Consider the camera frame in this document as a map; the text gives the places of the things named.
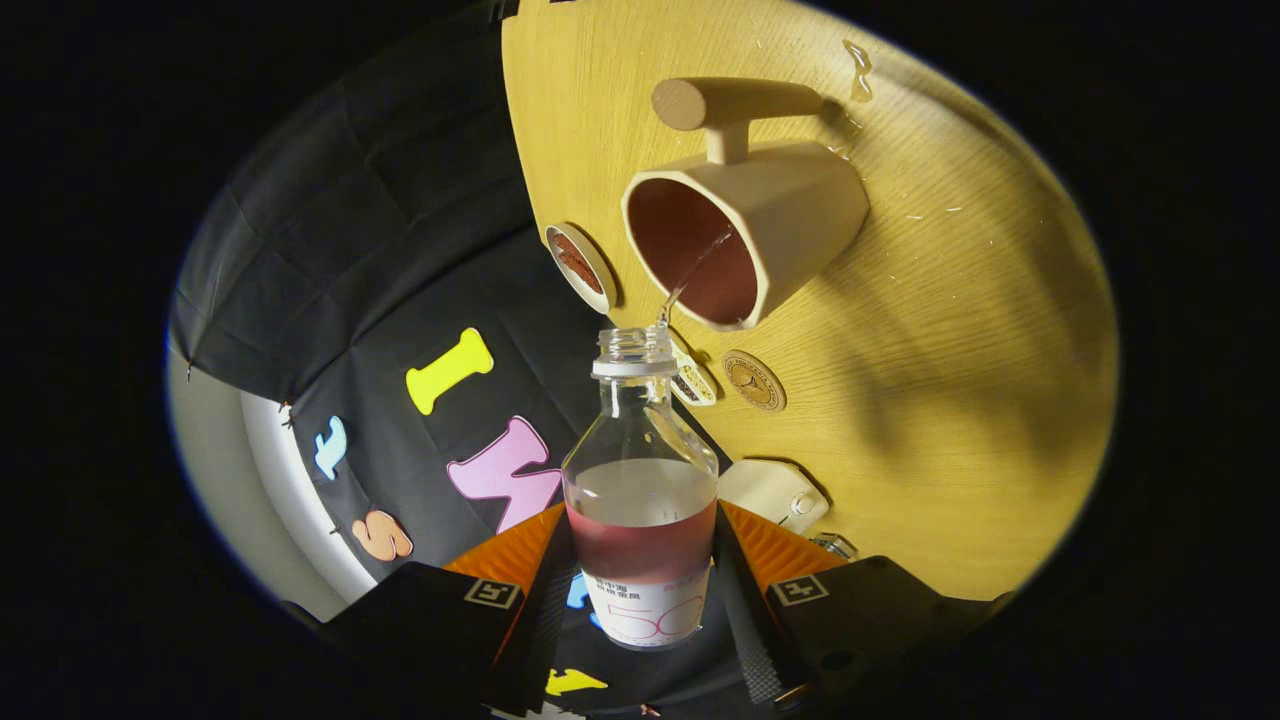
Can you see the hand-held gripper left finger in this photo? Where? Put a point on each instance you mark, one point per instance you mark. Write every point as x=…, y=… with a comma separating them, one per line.
x=440, y=620

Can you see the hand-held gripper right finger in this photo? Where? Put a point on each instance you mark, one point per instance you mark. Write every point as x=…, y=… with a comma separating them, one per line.
x=860, y=620

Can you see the clear plastic juice bottle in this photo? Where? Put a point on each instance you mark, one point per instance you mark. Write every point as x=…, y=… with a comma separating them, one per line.
x=640, y=520

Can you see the round cork coaster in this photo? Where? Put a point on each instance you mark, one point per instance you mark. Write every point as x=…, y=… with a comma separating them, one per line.
x=753, y=380

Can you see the white toaster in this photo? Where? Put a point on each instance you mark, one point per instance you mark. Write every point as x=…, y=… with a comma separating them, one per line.
x=765, y=490

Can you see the wooden table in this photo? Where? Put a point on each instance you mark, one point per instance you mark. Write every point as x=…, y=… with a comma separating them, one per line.
x=950, y=400

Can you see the white divided condiment tray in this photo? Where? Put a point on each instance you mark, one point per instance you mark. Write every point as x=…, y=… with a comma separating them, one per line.
x=692, y=387

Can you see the black backdrop cloth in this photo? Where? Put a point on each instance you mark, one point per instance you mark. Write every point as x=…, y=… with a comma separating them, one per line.
x=400, y=250

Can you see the red sausage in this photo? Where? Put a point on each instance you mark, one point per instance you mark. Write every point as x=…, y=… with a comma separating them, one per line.
x=578, y=262

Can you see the white round plate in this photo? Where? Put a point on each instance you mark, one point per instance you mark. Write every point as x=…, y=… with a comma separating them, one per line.
x=600, y=262

